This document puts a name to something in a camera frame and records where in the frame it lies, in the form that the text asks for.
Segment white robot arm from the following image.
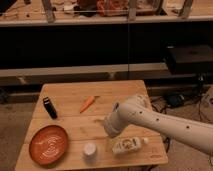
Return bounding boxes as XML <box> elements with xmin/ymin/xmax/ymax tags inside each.
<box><xmin>103</xmin><ymin>95</ymin><xmax>213</xmax><ymax>156</ymax></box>

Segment black eraser block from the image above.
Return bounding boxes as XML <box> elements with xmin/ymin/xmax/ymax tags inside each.
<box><xmin>43</xmin><ymin>97</ymin><xmax>57</xmax><ymax>119</ymax></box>

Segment white ceramic cup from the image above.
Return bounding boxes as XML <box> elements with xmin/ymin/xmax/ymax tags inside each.
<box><xmin>83</xmin><ymin>142</ymin><xmax>97</xmax><ymax>163</ymax></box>

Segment orange ceramic plate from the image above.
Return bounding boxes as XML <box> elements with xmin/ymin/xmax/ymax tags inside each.
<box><xmin>29</xmin><ymin>125</ymin><xmax>69</xmax><ymax>165</ymax></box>

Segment orange toy carrot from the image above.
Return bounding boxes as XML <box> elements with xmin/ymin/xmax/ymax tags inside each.
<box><xmin>79</xmin><ymin>96</ymin><xmax>97</xmax><ymax>113</ymax></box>

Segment black box on shelf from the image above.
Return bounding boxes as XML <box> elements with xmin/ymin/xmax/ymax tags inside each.
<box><xmin>165</xmin><ymin>45</ymin><xmax>213</xmax><ymax>74</ymax></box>

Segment wooden shelf with clutter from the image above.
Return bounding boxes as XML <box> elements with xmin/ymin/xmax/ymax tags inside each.
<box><xmin>0</xmin><ymin>0</ymin><xmax>213</xmax><ymax>27</ymax></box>

